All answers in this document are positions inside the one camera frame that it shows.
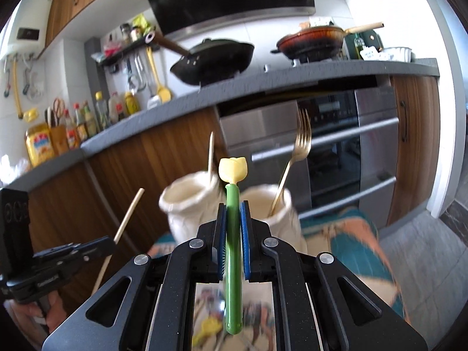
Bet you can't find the black wall shelf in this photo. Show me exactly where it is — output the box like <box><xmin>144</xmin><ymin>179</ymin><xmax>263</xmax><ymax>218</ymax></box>
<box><xmin>97</xmin><ymin>38</ymin><xmax>161</xmax><ymax>67</ymax></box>

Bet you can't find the short white ceramic utensil jar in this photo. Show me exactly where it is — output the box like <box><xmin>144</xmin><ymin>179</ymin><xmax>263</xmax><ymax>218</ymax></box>
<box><xmin>239</xmin><ymin>186</ymin><xmax>308</xmax><ymax>254</ymax></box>

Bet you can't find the yellow gas hose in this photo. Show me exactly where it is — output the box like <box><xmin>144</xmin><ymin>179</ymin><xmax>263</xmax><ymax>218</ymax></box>
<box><xmin>13</xmin><ymin>58</ymin><xmax>39</xmax><ymax>121</ymax></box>

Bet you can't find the white water heater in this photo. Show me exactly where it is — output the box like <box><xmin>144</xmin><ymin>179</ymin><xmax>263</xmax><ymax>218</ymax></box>
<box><xmin>0</xmin><ymin>0</ymin><xmax>54</xmax><ymax>57</ymax></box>

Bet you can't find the row of sauce bottles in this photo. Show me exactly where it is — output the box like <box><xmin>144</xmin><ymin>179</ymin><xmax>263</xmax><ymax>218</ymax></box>
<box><xmin>63</xmin><ymin>91</ymin><xmax>141</xmax><ymax>150</ymax></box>

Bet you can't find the tall white ceramic utensil jar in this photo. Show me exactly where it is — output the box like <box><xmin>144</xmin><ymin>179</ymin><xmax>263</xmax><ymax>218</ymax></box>
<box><xmin>159</xmin><ymin>171</ymin><xmax>227</xmax><ymax>244</ymax></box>

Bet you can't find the metal whisk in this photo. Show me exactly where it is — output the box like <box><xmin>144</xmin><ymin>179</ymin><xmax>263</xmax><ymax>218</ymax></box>
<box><xmin>125</xmin><ymin>58</ymin><xmax>137</xmax><ymax>90</ymax></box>

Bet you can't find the green utensil with yellow tulip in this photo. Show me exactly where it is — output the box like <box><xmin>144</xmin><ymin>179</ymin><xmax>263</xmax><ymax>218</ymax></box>
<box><xmin>218</xmin><ymin>156</ymin><xmax>248</xmax><ymax>335</ymax></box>

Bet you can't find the black wok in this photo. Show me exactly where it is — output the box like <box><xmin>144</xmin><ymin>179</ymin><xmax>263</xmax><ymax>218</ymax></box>
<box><xmin>144</xmin><ymin>31</ymin><xmax>255</xmax><ymax>85</ymax></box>

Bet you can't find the wooden chopstick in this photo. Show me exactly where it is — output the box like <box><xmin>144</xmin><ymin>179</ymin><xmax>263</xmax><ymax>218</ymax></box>
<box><xmin>207</xmin><ymin>132</ymin><xmax>215</xmax><ymax>185</ymax></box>
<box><xmin>91</xmin><ymin>188</ymin><xmax>145</xmax><ymax>295</ymax></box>

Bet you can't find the red frying pan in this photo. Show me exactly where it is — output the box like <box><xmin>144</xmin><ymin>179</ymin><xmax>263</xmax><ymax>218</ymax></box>
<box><xmin>271</xmin><ymin>22</ymin><xmax>384</xmax><ymax>61</ymax></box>

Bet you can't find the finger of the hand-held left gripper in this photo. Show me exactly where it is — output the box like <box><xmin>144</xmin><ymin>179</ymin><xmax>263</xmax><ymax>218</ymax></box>
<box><xmin>69</xmin><ymin>237</ymin><xmax>118</xmax><ymax>266</ymax></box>

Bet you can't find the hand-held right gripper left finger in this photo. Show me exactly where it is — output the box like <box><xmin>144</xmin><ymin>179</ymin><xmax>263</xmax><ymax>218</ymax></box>
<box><xmin>42</xmin><ymin>203</ymin><xmax>229</xmax><ymax>351</ymax></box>

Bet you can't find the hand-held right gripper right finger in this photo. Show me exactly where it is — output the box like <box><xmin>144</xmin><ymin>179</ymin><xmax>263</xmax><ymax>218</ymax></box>
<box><xmin>239</xmin><ymin>201</ymin><xmax>428</xmax><ymax>351</ymax></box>

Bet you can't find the dark green container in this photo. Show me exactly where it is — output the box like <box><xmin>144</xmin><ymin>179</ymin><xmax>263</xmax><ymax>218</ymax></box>
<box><xmin>344</xmin><ymin>32</ymin><xmax>383</xmax><ymax>60</ymax></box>

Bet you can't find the green snack packet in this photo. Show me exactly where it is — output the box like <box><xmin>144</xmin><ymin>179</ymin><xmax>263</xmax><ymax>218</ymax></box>
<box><xmin>132</xmin><ymin>14</ymin><xmax>157</xmax><ymax>34</ymax></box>

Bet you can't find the narrow wooden base cabinet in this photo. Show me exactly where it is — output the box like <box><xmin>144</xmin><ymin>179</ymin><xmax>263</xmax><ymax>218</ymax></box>
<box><xmin>388</xmin><ymin>75</ymin><xmax>439</xmax><ymax>225</ymax></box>

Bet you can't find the large yellow oil bottle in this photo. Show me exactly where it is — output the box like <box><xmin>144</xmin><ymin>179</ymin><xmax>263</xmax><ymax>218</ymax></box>
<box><xmin>25</xmin><ymin>123</ymin><xmax>55</xmax><ymax>168</ymax></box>

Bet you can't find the wooden knife block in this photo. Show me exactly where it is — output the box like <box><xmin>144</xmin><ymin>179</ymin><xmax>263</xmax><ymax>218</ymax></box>
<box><xmin>46</xmin><ymin>107</ymin><xmax>71</xmax><ymax>155</ymax></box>

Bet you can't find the gold fork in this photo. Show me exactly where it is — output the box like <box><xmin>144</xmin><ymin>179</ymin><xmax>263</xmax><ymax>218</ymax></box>
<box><xmin>269</xmin><ymin>108</ymin><xmax>312</xmax><ymax>216</ymax></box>

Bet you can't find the person's left hand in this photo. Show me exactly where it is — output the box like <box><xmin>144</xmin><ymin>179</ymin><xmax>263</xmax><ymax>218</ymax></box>
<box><xmin>4</xmin><ymin>290</ymin><xmax>66</xmax><ymax>340</ymax></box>

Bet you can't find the white fluted bowl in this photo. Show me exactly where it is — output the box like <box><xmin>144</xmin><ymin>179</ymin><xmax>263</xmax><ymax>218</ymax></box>
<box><xmin>382</xmin><ymin>47</ymin><xmax>412</xmax><ymax>63</ymax></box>

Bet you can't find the horse print table mat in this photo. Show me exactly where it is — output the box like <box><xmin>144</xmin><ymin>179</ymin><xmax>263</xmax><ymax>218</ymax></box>
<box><xmin>146</xmin><ymin>207</ymin><xmax>405</xmax><ymax>319</ymax></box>

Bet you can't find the grey speckled countertop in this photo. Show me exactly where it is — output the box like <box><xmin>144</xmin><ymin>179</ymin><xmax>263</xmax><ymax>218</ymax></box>
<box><xmin>0</xmin><ymin>58</ymin><xmax>439</xmax><ymax>191</ymax></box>

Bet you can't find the yellow spatula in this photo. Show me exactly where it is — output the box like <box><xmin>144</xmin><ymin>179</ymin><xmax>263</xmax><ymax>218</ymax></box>
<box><xmin>146</xmin><ymin>47</ymin><xmax>172</xmax><ymax>104</ymax></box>

